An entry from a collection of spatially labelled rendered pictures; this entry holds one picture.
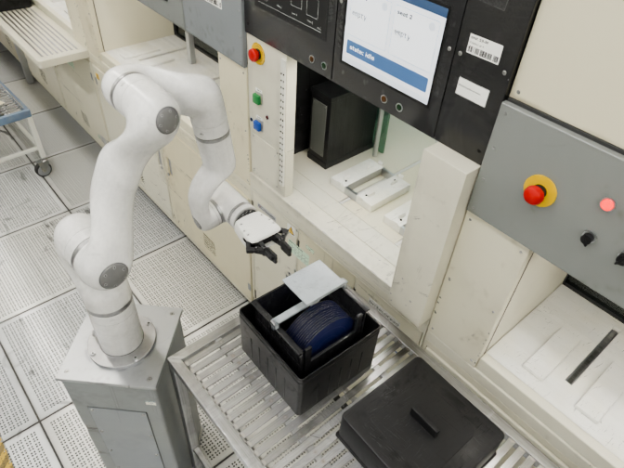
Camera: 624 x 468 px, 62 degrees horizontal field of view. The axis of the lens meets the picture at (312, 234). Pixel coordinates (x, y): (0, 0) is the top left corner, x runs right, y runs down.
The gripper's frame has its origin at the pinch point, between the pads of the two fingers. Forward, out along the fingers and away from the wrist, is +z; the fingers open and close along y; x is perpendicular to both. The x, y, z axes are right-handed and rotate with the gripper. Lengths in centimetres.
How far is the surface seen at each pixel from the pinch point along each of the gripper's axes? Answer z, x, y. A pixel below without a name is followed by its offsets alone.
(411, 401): 46, -20, -8
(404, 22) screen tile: 4, 56, -30
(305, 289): 15.7, 2.1, 3.7
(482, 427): 61, -20, -17
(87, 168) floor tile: -220, -107, -8
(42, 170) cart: -225, -101, 17
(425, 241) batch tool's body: 26.3, 10.0, -25.6
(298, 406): 27.6, -25.4, 13.7
